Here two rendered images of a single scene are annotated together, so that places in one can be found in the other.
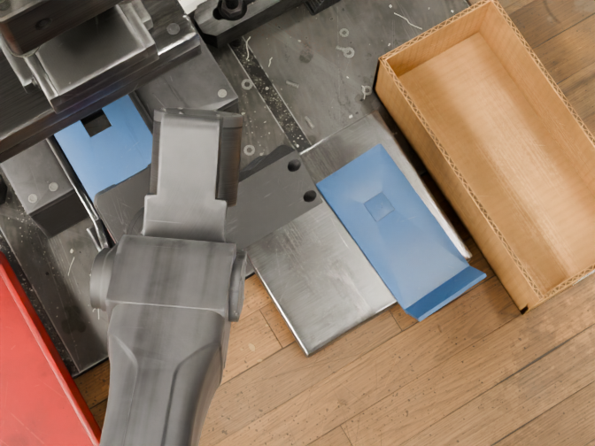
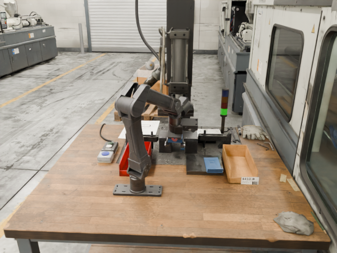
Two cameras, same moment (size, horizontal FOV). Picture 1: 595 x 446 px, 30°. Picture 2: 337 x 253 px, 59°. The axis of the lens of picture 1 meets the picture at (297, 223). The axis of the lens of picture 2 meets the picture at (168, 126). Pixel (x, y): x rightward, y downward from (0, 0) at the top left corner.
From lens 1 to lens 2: 111 cm
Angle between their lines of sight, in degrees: 56
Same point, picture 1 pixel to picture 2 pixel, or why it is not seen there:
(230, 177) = (185, 107)
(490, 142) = (237, 165)
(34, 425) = not seen: hidden behind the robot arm
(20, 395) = not seen: hidden behind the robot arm
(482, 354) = (217, 184)
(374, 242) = (207, 164)
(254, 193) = (189, 120)
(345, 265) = (201, 165)
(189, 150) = (182, 99)
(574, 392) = (231, 194)
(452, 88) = (235, 159)
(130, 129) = not seen: hidden behind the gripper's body
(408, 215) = (216, 164)
